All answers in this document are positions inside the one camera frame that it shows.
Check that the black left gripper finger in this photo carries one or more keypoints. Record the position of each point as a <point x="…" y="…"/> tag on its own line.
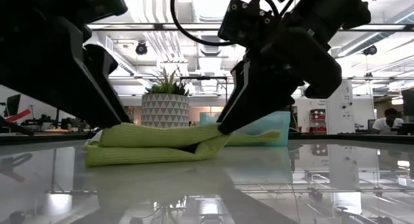
<point x="103" y="68"/>
<point x="81" y="94"/>

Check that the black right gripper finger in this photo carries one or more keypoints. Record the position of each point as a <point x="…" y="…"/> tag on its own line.
<point x="238" y="81"/>
<point x="265" y="94"/>

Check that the lime green microfiber towel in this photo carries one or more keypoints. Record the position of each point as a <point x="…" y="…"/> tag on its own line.
<point x="145" y="136"/>

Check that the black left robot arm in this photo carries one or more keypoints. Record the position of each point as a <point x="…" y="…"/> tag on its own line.
<point x="19" y="4"/>

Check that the translucent teal plastic bin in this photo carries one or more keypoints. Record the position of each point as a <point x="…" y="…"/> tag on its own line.
<point x="275" y="123"/>

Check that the black crossbar with light strips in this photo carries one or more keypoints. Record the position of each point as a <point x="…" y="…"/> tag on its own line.
<point x="145" y="26"/>

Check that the black computer monitor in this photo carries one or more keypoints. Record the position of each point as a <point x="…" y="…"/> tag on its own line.
<point x="13" y="105"/>
<point x="408" y="102"/>

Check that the green succulent plant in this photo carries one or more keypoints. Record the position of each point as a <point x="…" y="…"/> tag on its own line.
<point x="166" y="86"/>

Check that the white building column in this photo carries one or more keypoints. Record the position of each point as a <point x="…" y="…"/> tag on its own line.
<point x="343" y="115"/>

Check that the triangle-patterned plant pot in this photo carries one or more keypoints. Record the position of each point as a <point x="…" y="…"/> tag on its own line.
<point x="165" y="109"/>

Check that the person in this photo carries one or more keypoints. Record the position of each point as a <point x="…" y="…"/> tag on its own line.
<point x="386" y="122"/>

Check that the black ceiling-hung camera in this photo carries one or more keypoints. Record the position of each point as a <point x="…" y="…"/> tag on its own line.
<point x="370" y="50"/>
<point x="141" y="48"/>

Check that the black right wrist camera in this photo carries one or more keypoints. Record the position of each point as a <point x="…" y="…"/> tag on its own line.
<point x="246" y="21"/>

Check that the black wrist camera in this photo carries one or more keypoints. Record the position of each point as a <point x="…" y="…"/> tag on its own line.
<point x="103" y="5"/>
<point x="246" y="21"/>

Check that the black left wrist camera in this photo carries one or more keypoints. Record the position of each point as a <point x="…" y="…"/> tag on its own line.
<point x="103" y="5"/>

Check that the silver ceiling air duct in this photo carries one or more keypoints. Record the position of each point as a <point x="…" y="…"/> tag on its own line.
<point x="208" y="4"/>

